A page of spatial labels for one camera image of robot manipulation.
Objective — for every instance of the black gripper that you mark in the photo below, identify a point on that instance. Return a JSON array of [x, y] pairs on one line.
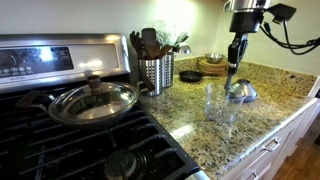
[[242, 24]]

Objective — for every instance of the grey chopper blade slicer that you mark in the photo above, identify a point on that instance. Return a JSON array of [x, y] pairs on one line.
[[228, 82]]

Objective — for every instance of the grey metal dome cover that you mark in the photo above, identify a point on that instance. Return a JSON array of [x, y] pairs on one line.
[[243, 88]]

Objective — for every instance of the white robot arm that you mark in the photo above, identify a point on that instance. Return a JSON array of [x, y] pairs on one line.
[[246, 6]]

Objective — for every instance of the clear plastic chopper container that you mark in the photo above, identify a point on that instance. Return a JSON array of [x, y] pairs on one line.
[[222, 106]]

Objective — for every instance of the small steel bowl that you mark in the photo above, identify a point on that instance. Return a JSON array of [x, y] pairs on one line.
[[214, 58]]

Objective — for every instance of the small black cast-iron skillet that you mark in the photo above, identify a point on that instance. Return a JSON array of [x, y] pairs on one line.
[[190, 76]]

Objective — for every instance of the perforated steel utensil holder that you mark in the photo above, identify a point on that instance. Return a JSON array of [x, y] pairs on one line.
[[152, 69]]

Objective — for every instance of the wooden cooking utensils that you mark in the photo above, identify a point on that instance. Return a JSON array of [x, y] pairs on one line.
[[159, 40]]

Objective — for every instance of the steel pan with lid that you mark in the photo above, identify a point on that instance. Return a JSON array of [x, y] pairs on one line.
[[95, 105]]

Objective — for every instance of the stainless steel gas stove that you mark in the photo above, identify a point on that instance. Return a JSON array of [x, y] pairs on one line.
[[35, 147]]

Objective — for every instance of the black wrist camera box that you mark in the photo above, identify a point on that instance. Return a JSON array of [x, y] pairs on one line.
[[281, 12]]

